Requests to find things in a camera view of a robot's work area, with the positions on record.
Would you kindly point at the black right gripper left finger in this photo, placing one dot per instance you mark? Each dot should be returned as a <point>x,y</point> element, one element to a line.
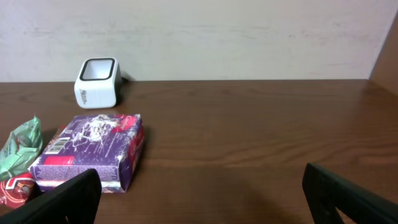
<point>74,201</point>

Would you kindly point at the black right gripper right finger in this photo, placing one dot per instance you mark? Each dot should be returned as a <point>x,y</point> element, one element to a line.
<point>328,193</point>

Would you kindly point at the red-brown candy bar wrapper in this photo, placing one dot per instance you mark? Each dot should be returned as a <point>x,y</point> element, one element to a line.
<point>15,189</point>

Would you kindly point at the purple snack box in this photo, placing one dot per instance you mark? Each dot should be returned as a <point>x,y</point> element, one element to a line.
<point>109,143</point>

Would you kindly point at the teal snack packet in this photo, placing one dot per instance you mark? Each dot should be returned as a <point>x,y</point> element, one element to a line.
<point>21,148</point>

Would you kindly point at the white barcode scanner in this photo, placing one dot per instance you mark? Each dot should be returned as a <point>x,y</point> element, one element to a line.
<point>98,83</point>

